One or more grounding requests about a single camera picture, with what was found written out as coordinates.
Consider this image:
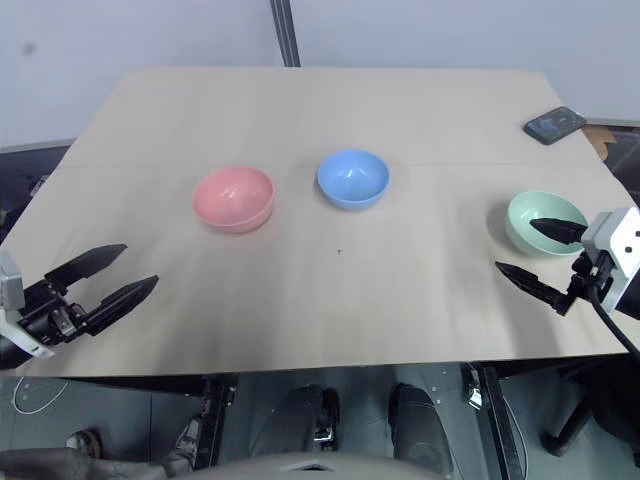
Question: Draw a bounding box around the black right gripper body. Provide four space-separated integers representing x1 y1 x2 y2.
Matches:
567 251 614 302

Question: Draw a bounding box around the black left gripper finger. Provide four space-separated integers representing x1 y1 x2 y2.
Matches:
43 243 128 296
85 274 160 338

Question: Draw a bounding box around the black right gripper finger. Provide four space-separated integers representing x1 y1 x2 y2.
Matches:
529 216 588 246
494 260 577 318

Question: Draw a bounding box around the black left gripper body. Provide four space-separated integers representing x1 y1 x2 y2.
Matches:
17 280 90 347

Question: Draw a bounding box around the green plastic bowl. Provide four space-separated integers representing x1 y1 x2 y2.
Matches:
503 189 590 258

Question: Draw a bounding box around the brown cardboard piece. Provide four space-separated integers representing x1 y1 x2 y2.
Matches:
583 124 622 162

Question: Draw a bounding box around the black smartphone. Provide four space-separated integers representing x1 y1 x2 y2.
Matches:
522 106 588 147

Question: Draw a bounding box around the camouflage shoe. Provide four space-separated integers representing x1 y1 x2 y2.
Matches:
163 418 203 477
64 428 102 459

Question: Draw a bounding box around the black office chair base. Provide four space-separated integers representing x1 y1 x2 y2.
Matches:
541 368 640 457

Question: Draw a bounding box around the pink plastic bowl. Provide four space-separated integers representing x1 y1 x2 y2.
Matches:
191 166 276 235

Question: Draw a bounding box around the dark rounded robot leg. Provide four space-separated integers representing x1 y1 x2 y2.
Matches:
268 383 342 457
388 382 457 477

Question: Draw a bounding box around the blue plastic bowl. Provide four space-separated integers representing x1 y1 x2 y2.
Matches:
316 148 391 212

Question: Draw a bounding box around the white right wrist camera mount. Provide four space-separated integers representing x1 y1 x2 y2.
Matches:
581 206 640 317

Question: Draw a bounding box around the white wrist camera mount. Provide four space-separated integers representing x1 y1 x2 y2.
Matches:
581 206 640 317
0 248 56 359

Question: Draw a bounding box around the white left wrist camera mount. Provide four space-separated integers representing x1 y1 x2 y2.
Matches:
0 248 56 359

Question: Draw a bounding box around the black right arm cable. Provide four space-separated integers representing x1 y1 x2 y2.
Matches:
588 268 640 359

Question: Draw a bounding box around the white floor cable loop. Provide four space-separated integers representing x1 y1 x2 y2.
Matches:
9 376 72 416

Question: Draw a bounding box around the black table leg frame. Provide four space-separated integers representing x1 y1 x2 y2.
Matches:
195 373 238 472
463 363 527 480

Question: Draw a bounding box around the grey vertical wall post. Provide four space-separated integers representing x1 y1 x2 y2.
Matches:
269 0 302 68

